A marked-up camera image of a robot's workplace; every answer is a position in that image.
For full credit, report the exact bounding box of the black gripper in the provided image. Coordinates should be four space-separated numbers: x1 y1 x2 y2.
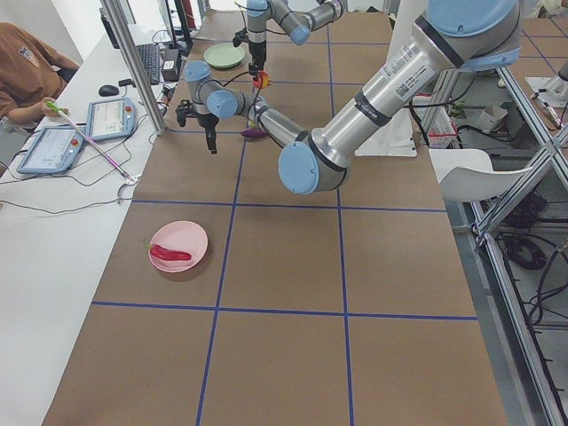
248 28 266 83
196 113 219 154

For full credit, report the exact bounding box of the red pomegranate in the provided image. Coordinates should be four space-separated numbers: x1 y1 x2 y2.
252 70 271 90

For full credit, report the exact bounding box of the purple eggplant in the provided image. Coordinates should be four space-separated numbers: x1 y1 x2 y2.
241 128 266 138

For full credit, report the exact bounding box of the red chili pepper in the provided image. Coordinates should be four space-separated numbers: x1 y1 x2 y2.
144 241 193 261

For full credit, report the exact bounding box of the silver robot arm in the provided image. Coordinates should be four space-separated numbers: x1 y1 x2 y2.
185 1 523 194
244 0 348 84

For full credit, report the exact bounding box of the green plate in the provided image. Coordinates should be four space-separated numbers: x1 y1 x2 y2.
203 43 245 69

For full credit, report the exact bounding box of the black box on desk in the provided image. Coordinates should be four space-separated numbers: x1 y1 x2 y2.
161 49 181 82

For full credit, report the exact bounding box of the right teach pendant tablet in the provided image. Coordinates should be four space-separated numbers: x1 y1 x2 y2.
86 98 137 142

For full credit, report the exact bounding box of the teach pendant tablet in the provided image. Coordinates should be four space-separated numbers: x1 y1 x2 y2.
17 126 83 174
86 98 137 142

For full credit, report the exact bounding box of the pink grabber stick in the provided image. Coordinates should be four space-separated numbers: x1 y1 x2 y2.
44 100 139 204

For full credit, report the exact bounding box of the black keyboard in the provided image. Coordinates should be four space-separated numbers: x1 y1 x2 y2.
136 43 161 85

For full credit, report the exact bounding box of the pink plate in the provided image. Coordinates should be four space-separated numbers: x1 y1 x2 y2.
148 221 209 272

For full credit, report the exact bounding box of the black computer mouse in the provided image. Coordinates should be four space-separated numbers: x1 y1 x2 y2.
98 84 120 97

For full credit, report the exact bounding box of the left teach pendant tablet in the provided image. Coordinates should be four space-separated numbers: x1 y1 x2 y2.
17 126 83 174

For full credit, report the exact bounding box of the person in brown shirt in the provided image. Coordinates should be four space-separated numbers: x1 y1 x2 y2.
1 22 79 125

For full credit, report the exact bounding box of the white plastic basket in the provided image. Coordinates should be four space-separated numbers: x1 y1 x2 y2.
413 94 458 149

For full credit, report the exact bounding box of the white chair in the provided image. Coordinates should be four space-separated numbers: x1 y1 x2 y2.
429 148 533 202

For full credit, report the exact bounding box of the cardboard box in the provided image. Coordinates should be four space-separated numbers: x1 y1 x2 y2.
479 106 508 131

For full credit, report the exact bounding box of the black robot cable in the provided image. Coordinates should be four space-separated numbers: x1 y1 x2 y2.
219 68 267 130

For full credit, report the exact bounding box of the aluminium frame post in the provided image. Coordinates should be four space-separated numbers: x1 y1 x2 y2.
100 0 165 136

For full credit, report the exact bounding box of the white pedestal column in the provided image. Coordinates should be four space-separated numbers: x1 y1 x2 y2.
355 109 417 157

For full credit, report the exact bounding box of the aluminium table frame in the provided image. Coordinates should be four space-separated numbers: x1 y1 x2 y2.
475 59 567 425

